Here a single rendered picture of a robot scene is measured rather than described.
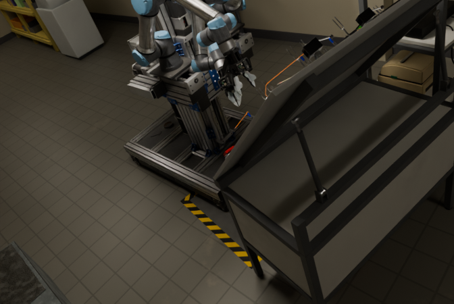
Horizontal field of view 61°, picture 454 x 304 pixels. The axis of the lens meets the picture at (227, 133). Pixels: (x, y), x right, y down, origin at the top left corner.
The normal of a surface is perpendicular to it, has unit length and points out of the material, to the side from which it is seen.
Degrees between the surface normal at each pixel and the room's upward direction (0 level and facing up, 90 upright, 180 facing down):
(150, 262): 0
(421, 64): 6
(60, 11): 90
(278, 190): 0
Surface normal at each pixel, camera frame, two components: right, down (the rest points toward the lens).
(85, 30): 0.71, 0.26
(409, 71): -0.72, 0.57
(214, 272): -0.27, -0.76
